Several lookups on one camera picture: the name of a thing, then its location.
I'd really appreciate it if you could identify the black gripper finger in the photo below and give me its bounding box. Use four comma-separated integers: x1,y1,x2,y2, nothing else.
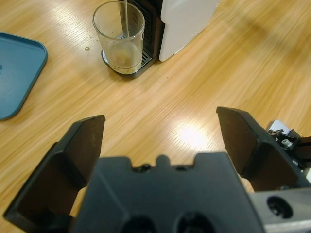
3,114,106,233
216,106,311,194

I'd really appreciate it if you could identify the clear drinking glass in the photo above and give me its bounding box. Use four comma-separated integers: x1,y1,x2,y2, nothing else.
92,1,146,75

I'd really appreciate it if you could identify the white capsule coffee machine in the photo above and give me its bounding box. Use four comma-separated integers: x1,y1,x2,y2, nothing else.
101,0,221,79

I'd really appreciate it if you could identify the blue plastic tray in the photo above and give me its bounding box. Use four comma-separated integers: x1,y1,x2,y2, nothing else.
0,31,49,121

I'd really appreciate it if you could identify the metal grate drip tray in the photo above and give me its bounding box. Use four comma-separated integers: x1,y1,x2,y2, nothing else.
101,50,155,79

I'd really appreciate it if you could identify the white mount with dark post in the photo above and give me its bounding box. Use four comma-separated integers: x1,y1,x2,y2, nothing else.
266,118,311,175

